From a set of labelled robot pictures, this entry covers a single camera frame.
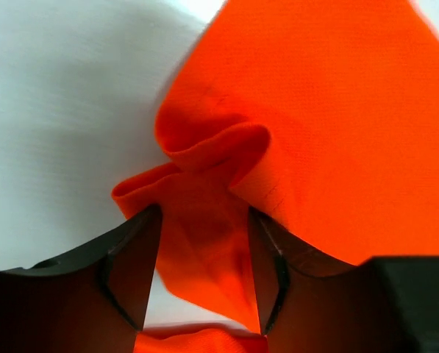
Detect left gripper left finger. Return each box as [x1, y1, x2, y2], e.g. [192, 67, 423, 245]
[0, 205, 163, 352]

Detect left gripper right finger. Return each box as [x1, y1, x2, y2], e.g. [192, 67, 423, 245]
[248, 209, 439, 353]

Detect orange shorts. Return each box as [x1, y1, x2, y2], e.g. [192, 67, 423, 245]
[112, 1, 439, 352]

